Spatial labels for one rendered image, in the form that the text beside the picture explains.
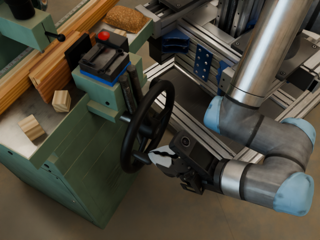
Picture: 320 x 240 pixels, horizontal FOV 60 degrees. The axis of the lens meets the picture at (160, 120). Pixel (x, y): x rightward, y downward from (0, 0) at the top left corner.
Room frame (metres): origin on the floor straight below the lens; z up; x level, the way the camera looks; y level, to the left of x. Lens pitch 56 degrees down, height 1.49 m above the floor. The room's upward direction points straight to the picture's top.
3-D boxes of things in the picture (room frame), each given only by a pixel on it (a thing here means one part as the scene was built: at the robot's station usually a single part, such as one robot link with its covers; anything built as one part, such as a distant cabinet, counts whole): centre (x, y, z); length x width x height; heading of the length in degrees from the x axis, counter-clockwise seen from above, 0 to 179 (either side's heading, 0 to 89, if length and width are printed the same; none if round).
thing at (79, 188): (0.64, 0.44, 0.35); 0.58 x 0.45 x 0.71; 62
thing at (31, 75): (0.58, 0.29, 0.93); 0.20 x 0.02 x 0.06; 152
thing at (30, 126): (0.36, 0.31, 0.92); 0.04 x 0.04 x 0.04; 41
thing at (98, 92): (0.53, 0.14, 0.91); 0.15 x 0.14 x 0.09; 152
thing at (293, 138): (0.27, -0.25, 0.99); 0.11 x 0.11 x 0.08; 59
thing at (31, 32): (0.60, 0.34, 1.03); 0.14 x 0.07 x 0.09; 62
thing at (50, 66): (0.55, 0.27, 0.94); 0.18 x 0.02 x 0.07; 152
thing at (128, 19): (0.80, 0.12, 0.92); 0.14 x 0.09 x 0.04; 62
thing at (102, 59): (0.53, 0.14, 0.99); 0.13 x 0.11 x 0.06; 152
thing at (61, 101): (0.44, 0.25, 0.92); 0.04 x 0.03 x 0.04; 2
